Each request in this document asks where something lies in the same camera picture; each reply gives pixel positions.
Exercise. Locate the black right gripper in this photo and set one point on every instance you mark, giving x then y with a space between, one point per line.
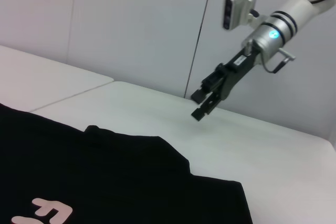
231 77

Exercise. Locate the black shirt with FREE print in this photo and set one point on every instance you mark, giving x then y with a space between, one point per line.
92 176

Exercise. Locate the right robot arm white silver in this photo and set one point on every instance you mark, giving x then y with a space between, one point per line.
286 22

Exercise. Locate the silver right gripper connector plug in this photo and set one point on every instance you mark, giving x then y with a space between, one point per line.
248 48

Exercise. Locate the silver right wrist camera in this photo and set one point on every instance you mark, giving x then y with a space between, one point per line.
237 6

